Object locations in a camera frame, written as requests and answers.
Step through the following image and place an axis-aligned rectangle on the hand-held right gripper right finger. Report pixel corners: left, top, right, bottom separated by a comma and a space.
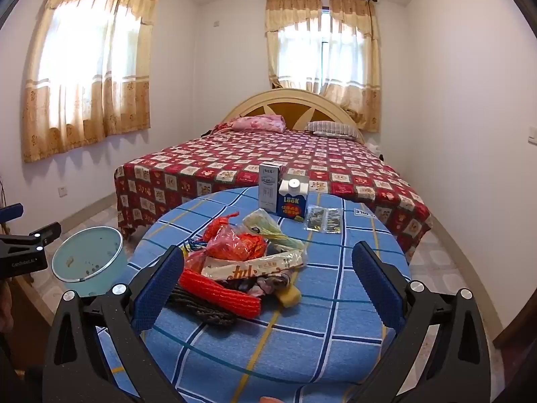
347, 240, 492, 403

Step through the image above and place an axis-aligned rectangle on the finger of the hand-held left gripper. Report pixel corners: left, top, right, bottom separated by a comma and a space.
0, 203, 25, 224
29, 222, 63, 246

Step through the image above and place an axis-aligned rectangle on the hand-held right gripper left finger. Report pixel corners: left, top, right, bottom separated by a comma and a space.
42, 244, 186, 403

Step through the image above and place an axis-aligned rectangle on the light blue stool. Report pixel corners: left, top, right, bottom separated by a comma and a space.
51, 226, 140, 300

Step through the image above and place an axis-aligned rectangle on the red plastic bag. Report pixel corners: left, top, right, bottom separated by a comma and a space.
205, 212, 268, 262

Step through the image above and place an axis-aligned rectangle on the plaid cloth rag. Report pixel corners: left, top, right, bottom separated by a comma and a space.
233, 271, 296, 299

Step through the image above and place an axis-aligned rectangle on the yellow-green plastic bag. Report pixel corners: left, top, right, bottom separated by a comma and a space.
242, 209, 305, 257

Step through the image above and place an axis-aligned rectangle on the brown wooden furniture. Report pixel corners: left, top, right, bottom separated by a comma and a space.
8, 275, 53, 320

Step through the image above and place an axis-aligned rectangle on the dark grey knitted cloth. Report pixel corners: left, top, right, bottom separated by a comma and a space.
165, 284, 238, 327

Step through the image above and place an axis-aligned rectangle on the red foam mesh sleeve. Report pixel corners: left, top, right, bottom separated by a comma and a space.
179, 269, 261, 320

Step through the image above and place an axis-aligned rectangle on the blue plaid tablecloth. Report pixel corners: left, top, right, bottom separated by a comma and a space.
93, 185, 414, 403

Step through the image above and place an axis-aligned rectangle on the clear sachet with dark contents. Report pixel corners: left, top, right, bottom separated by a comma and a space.
324, 208, 342, 233
303, 206, 327, 232

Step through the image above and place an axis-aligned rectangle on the yellow sponge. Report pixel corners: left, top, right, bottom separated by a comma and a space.
275, 284, 303, 308

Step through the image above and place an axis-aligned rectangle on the orange and white snack wrapper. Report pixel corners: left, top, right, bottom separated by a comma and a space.
200, 249, 309, 283

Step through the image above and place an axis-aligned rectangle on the blue carton with white cap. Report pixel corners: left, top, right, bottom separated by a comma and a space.
277, 178, 310, 223

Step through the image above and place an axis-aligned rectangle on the beige floral window curtain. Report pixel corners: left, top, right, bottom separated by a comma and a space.
264, 0, 382, 133
21, 0, 159, 164

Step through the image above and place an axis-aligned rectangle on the tall white milk carton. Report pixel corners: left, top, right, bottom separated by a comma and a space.
258, 163, 281, 213

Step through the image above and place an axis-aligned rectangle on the brown wooden door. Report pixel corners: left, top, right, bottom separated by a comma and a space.
492, 289, 537, 350

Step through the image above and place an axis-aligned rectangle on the red patterned bedspread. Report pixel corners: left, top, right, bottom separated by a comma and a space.
113, 128, 433, 261

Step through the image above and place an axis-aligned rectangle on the striped pillow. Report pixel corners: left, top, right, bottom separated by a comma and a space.
305, 120, 361, 138

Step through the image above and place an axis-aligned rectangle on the pink floral pillow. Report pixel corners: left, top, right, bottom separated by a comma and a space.
216, 113, 288, 133

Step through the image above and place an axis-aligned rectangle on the cream wooden headboard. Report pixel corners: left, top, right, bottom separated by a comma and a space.
220, 88, 365, 141

